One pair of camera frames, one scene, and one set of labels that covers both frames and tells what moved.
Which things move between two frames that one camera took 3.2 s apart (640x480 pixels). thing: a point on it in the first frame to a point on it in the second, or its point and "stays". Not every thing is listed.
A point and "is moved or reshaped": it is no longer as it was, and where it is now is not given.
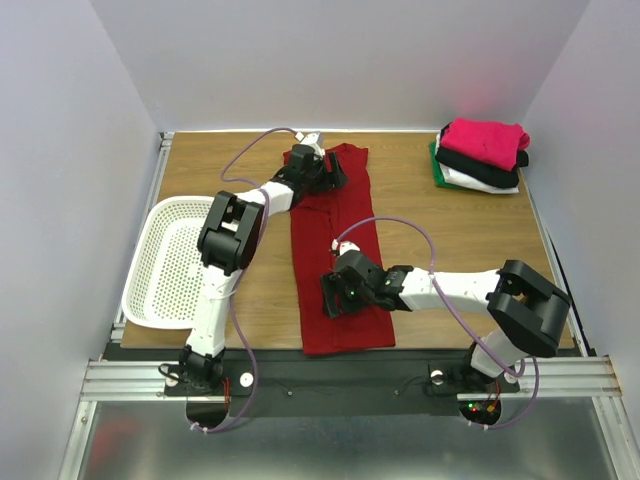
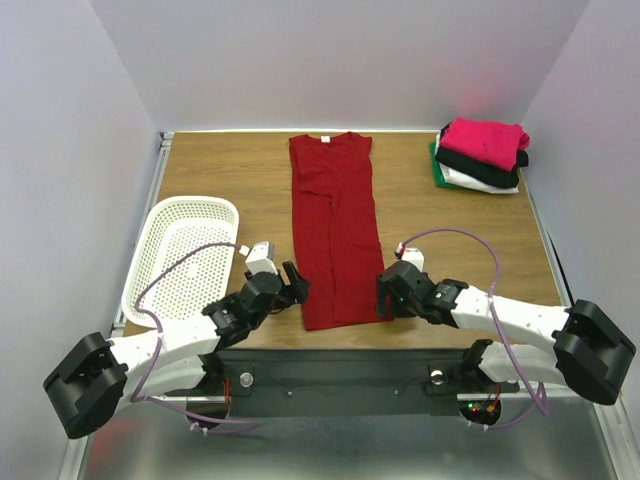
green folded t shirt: x=439 y=178 stays
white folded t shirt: x=461 y=179 stays
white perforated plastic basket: x=162 y=288 stays
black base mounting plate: x=285 y=383 stays
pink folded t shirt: x=495 y=142 stays
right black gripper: x=335 y=292 to x=388 y=288
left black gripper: x=335 y=178 to x=296 y=291
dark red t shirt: x=324 y=224 is moved or reshaped
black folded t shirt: x=483 y=169 stays
